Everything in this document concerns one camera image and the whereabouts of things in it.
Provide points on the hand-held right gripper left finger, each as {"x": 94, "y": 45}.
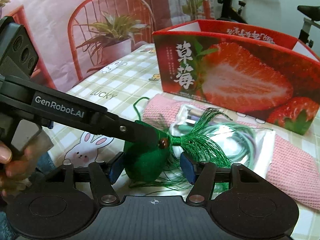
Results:
{"x": 114, "y": 171}

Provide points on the printed wall poster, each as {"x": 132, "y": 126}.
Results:
{"x": 50, "y": 12}

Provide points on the checked rabbit print tablecloth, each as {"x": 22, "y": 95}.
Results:
{"x": 107, "y": 80}

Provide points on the pink knitted cloth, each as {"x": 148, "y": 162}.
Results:
{"x": 292, "y": 170}

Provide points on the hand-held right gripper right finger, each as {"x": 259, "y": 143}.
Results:
{"x": 187, "y": 166}

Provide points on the green tasselled sachet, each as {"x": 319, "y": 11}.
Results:
{"x": 142, "y": 160}

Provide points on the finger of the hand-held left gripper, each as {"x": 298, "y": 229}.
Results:
{"x": 140, "y": 133}

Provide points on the red strawberry print box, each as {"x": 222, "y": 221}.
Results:
{"x": 237, "y": 80}

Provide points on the person's left hand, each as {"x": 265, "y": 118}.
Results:
{"x": 15, "y": 167}

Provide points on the black exercise bike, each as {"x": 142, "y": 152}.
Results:
{"x": 228, "y": 2}

